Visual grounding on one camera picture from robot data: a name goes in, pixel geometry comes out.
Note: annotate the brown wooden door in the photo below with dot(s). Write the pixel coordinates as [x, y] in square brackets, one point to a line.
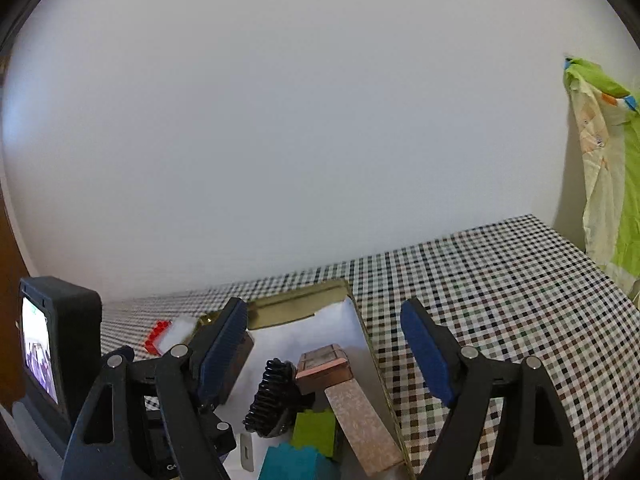
[10, 285]

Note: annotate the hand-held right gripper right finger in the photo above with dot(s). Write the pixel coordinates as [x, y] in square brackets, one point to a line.
[425, 355]

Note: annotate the white square box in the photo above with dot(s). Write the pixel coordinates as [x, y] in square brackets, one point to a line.
[177, 332]

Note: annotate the teal building block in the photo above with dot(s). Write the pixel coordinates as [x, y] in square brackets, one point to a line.
[295, 465]

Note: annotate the white paper insert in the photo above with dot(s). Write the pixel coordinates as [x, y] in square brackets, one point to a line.
[330, 325]

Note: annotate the green and yellow hanging cloth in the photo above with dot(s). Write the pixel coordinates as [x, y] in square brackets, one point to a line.
[610, 185]

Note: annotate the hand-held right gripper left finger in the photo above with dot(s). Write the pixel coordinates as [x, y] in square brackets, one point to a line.
[222, 350]

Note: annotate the gold cardboard box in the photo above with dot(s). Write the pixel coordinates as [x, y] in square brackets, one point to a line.
[385, 400]

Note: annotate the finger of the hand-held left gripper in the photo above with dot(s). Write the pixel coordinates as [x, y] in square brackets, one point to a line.
[220, 432]

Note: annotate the rose gold rectangular box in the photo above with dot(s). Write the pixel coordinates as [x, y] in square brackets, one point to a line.
[360, 425]

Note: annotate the red building brick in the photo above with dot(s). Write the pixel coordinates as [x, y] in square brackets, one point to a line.
[155, 337]

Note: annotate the green block with football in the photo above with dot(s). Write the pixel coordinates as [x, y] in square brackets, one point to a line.
[315, 435]

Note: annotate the checkered tablecloth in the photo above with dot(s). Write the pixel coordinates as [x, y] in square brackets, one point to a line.
[500, 285]

